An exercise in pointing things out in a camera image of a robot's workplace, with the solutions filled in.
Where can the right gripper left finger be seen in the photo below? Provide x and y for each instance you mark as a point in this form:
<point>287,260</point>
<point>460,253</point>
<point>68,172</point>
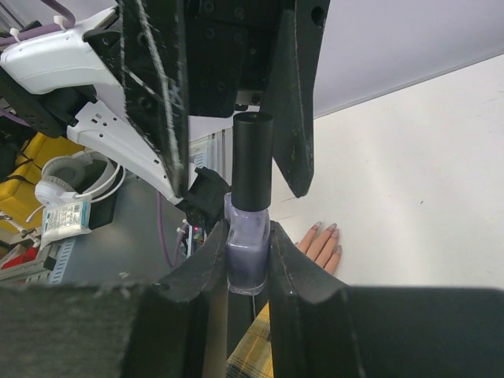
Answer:
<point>176,327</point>

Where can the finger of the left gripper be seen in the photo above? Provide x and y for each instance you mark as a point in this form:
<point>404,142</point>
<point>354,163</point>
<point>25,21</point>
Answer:
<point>154,76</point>
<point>289,91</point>

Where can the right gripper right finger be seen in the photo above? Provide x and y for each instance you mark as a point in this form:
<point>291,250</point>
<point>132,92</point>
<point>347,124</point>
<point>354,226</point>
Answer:
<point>322,327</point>

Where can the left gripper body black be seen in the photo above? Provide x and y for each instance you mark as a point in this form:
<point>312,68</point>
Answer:
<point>230,47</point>

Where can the purple nail polish bottle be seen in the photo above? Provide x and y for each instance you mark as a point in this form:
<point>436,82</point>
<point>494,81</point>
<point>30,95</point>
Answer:
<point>246,249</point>

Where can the yellow plaid sleeve forearm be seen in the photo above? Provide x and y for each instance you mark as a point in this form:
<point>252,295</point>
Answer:
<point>252,358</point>

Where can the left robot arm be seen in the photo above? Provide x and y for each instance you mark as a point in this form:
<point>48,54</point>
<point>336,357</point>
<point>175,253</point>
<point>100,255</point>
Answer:
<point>64,79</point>

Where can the white labelled packet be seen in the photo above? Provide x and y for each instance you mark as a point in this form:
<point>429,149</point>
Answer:
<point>65,221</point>

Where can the white headphones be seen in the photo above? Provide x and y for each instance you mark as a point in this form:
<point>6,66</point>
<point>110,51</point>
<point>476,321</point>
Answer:
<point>85,174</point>

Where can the yellow box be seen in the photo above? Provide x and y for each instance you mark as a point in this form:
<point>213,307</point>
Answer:
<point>17,196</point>

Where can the white cable duct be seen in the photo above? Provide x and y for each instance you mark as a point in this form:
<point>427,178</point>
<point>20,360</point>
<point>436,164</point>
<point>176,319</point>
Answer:
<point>47,266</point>

